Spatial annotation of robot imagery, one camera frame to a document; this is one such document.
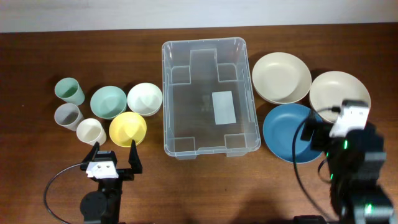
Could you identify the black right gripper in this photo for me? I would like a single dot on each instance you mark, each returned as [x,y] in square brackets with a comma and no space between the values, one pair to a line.
[321,130]

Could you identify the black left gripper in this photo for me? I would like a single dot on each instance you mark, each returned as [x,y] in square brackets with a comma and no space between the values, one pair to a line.
[129,173]

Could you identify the blue bowl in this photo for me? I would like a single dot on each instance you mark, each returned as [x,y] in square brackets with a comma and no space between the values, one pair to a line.
[279,128]

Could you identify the beige bowl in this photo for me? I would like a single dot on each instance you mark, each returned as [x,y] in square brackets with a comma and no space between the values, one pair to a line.
[331,88]
[281,78]

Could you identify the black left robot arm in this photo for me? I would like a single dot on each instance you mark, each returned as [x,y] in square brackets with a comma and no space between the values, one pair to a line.
[103,204]

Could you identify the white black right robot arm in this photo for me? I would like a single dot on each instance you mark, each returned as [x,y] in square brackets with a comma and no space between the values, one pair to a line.
[354,155]

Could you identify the yellow small bowl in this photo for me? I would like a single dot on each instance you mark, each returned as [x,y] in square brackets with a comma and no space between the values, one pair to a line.
[127,127]

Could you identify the cream cup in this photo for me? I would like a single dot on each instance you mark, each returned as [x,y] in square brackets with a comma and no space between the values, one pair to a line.
[90,131]

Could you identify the green small bowl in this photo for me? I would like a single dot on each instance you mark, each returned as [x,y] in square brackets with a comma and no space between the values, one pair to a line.
[108,102]

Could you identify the grey cup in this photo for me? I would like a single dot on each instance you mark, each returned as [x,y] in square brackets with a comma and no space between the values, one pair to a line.
[68,116]

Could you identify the white small bowl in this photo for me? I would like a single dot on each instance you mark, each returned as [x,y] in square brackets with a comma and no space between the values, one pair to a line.
[145,99]

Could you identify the green cup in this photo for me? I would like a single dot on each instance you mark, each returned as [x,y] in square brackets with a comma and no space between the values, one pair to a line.
[69,90]

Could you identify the white label in bin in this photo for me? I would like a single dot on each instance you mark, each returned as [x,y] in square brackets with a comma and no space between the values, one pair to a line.
[223,107]

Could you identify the clear plastic storage bin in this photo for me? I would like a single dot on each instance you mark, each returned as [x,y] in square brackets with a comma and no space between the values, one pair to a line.
[191,71]

